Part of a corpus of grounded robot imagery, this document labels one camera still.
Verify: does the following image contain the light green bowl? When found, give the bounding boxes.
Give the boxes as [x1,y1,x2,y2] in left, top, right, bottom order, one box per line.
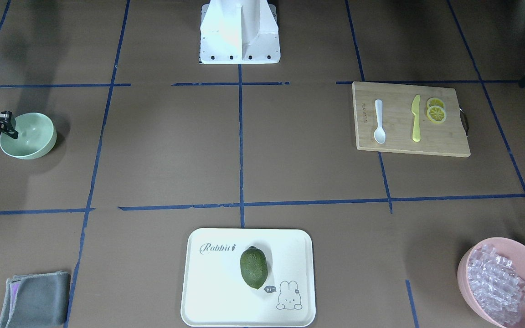
[0,113,57,160]

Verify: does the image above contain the white spoon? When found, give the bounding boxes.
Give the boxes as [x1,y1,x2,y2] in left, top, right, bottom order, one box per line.
[373,99,386,144]

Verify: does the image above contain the pink bowl with ice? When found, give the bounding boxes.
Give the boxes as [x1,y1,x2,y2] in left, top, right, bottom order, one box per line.
[457,237,525,328]

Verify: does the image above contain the upper lemon slice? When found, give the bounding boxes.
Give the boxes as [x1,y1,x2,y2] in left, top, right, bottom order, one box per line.
[427,97,445,109]

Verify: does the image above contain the lemon slice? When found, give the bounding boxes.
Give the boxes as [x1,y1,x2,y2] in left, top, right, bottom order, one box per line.
[427,97,445,109]
[426,105,447,124]

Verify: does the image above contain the lower lemon slice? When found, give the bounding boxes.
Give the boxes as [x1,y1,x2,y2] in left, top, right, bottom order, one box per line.
[426,105,447,124]

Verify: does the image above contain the yellow plastic knife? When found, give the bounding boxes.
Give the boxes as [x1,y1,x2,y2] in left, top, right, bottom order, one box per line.
[411,95,421,143]

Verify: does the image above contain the bamboo cutting board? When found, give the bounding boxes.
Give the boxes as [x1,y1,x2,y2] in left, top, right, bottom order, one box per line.
[352,81,471,158]

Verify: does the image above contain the grey folded cloth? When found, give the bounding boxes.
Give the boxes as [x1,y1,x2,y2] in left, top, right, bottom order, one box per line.
[0,271,70,328]

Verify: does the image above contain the white rabbit tray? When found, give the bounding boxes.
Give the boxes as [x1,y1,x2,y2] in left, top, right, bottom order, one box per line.
[180,228,316,328]

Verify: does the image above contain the green avocado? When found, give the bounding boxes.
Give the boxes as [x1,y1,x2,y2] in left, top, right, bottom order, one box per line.
[240,246,268,289]

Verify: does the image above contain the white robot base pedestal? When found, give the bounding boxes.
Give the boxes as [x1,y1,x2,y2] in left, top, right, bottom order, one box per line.
[199,0,281,65]

